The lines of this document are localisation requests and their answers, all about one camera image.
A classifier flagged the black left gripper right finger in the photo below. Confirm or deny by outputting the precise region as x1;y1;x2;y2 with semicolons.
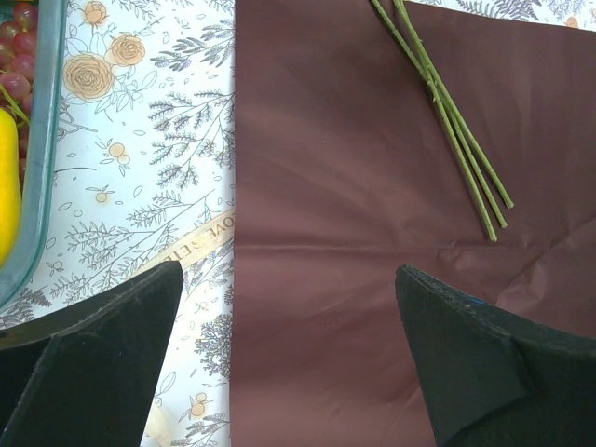
395;265;595;446

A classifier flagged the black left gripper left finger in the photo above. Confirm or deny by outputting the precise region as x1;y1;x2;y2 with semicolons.
1;261;183;447

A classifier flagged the cream printed ribbon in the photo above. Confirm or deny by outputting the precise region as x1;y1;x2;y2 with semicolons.
141;210;235;446

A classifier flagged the artificial pink flower bouquet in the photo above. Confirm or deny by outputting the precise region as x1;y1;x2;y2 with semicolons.
371;0;514;242

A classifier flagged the dark red wrapping paper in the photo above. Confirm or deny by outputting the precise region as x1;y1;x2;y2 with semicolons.
231;1;595;446

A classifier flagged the teal plastic fruit tray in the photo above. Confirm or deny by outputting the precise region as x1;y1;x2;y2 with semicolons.
1;1;67;307

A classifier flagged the yellow mango front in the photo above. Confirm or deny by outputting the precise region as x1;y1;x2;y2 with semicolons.
0;109;21;264

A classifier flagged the floral patterned table mat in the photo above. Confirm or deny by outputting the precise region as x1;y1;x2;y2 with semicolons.
1;1;595;446

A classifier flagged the purple grape bunch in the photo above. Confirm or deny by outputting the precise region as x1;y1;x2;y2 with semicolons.
1;1;38;174

